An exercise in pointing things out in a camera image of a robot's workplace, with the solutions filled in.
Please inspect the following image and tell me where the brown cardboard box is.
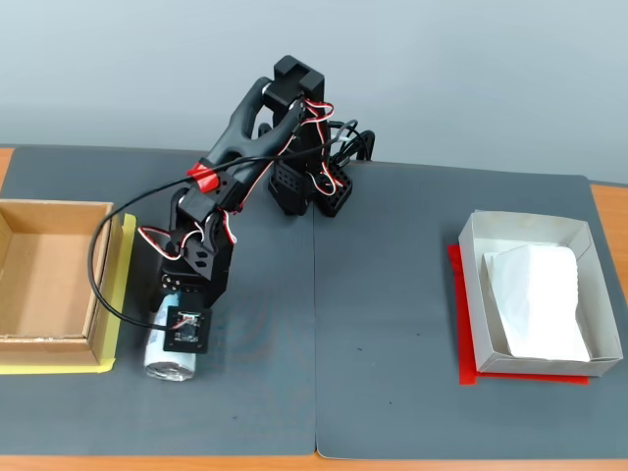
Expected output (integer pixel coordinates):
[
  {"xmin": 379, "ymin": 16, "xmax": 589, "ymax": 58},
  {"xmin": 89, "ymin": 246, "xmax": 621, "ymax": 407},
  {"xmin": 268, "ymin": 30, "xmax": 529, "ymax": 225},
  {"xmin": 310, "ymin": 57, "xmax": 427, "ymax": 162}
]
[{"xmin": 0, "ymin": 198, "xmax": 124, "ymax": 367}]

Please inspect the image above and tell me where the black power cable bundle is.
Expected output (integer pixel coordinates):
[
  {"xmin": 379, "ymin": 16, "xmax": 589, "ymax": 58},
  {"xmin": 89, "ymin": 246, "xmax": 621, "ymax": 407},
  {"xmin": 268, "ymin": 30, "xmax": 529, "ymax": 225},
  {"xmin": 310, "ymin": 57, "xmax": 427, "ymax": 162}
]
[{"xmin": 328, "ymin": 119, "xmax": 378, "ymax": 163}]

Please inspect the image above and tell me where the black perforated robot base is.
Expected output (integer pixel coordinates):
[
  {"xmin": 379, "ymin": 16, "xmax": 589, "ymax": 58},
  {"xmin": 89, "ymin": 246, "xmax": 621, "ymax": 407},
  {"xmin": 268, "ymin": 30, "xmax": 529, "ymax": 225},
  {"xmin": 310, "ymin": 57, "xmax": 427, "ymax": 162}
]
[{"xmin": 267, "ymin": 159, "xmax": 354, "ymax": 220}]

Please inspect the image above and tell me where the red paper sheet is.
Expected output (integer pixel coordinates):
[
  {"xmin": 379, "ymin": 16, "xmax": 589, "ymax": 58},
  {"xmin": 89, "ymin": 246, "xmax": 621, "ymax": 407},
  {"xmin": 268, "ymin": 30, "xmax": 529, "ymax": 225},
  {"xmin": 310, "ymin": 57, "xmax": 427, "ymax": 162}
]
[{"xmin": 445, "ymin": 243, "xmax": 590, "ymax": 388}]

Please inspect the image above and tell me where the red white servo wire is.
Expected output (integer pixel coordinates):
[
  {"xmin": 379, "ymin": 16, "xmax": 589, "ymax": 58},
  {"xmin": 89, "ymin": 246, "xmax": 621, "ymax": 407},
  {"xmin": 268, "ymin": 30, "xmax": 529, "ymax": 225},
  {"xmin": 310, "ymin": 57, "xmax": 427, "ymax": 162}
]
[{"xmin": 137, "ymin": 225, "xmax": 181, "ymax": 261}]

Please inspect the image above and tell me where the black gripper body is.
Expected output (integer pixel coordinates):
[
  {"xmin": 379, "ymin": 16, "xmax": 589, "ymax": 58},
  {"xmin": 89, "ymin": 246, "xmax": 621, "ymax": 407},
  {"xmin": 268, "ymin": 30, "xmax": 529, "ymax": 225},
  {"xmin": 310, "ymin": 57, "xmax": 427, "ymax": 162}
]
[{"xmin": 160, "ymin": 230, "xmax": 235, "ymax": 309}]

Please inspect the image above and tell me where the grey textured table mat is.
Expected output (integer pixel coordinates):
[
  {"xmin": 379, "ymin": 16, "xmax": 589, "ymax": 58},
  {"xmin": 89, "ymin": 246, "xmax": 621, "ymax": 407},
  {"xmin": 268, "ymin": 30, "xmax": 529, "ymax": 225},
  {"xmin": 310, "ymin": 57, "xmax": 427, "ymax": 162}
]
[
  {"xmin": 312, "ymin": 159, "xmax": 628, "ymax": 461},
  {"xmin": 0, "ymin": 144, "xmax": 319, "ymax": 458}
]

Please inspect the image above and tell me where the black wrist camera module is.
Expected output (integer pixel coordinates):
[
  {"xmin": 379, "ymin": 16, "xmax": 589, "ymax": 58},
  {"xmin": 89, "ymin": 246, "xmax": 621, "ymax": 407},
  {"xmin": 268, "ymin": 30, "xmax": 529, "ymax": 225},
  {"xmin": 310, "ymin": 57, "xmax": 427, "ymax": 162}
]
[{"xmin": 163, "ymin": 304, "xmax": 213, "ymax": 354}]

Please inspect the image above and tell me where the red tape strip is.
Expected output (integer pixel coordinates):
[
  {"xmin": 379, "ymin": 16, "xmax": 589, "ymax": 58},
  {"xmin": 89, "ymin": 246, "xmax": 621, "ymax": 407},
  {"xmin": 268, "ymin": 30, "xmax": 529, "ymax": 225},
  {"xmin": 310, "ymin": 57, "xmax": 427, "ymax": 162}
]
[{"xmin": 188, "ymin": 159, "xmax": 221, "ymax": 194}]

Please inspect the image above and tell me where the white crumpled paper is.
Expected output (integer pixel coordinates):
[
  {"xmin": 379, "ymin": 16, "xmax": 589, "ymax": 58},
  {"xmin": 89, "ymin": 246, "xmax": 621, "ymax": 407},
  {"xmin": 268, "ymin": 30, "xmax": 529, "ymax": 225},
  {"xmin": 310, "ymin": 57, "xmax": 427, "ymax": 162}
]
[{"xmin": 482, "ymin": 244, "xmax": 592, "ymax": 363}]

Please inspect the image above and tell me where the white blue drink can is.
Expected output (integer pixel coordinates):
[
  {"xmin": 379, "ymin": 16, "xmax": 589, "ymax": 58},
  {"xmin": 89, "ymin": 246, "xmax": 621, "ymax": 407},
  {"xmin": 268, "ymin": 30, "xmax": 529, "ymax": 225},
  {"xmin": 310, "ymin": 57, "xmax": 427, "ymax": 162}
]
[{"xmin": 143, "ymin": 291, "xmax": 197, "ymax": 383}]

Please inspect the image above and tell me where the white cardboard box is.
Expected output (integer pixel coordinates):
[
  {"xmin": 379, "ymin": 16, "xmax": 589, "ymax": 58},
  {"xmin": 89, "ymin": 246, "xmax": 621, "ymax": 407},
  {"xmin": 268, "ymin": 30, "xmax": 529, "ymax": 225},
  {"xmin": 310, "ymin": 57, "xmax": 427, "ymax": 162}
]
[{"xmin": 458, "ymin": 209, "xmax": 623, "ymax": 378}]

